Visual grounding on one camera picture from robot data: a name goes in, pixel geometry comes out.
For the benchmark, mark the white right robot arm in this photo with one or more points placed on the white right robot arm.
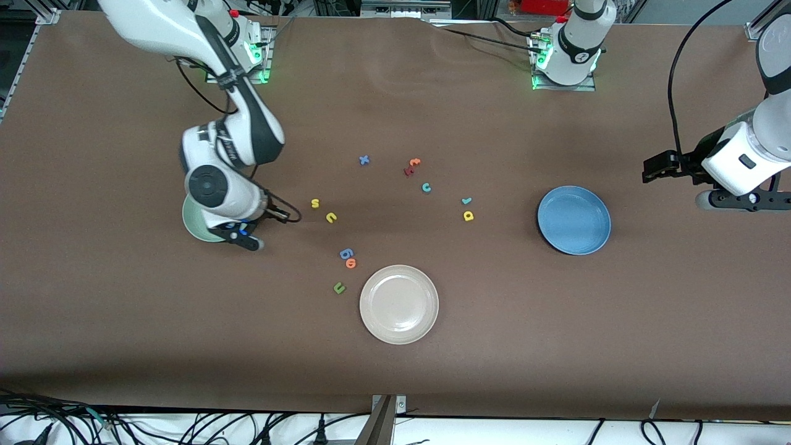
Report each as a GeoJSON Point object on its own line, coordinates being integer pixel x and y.
{"type": "Point", "coordinates": [154, 25]}

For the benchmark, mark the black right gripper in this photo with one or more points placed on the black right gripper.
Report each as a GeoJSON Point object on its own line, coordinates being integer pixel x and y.
{"type": "Point", "coordinates": [272, 212]}

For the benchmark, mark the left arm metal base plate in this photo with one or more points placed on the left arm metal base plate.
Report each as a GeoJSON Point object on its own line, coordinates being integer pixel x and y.
{"type": "Point", "coordinates": [565, 88]}

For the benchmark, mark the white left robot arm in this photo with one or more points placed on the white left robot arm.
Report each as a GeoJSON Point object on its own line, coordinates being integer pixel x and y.
{"type": "Point", "coordinates": [738, 157]}

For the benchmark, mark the white paper scrap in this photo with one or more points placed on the white paper scrap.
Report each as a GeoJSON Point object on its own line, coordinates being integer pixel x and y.
{"type": "Point", "coordinates": [654, 408]}

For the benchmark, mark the light green plate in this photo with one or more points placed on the light green plate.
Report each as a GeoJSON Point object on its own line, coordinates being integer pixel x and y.
{"type": "Point", "coordinates": [194, 227]}

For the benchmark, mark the grey metal rack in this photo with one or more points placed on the grey metal rack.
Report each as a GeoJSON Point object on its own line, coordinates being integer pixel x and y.
{"type": "Point", "coordinates": [401, 9]}

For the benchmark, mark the red box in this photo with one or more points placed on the red box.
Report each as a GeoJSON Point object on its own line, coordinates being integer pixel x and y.
{"type": "Point", "coordinates": [544, 6]}

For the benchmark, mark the aluminium corner profile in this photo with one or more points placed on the aluminium corner profile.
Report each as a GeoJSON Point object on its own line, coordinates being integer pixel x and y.
{"type": "Point", "coordinates": [49, 15]}
{"type": "Point", "coordinates": [757, 28]}

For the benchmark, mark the brown table cover sheet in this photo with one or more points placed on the brown table cover sheet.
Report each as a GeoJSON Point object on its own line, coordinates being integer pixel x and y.
{"type": "Point", "coordinates": [395, 371]}

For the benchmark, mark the blue plate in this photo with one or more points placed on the blue plate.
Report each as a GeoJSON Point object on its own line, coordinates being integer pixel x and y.
{"type": "Point", "coordinates": [573, 220]}

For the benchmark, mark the blue foam letter g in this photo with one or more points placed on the blue foam letter g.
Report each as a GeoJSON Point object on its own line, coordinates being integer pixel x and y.
{"type": "Point", "coordinates": [343, 254]}

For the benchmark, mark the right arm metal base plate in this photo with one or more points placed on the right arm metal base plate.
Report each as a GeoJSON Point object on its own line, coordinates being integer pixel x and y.
{"type": "Point", "coordinates": [267, 55]}

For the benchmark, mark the beige plate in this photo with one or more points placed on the beige plate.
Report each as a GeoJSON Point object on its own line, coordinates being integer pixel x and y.
{"type": "Point", "coordinates": [399, 304]}

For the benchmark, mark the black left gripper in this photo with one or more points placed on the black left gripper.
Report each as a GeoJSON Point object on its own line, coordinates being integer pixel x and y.
{"type": "Point", "coordinates": [685, 165]}

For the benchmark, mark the grey metal camera post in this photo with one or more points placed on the grey metal camera post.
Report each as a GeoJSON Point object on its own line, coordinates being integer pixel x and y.
{"type": "Point", "coordinates": [380, 426]}

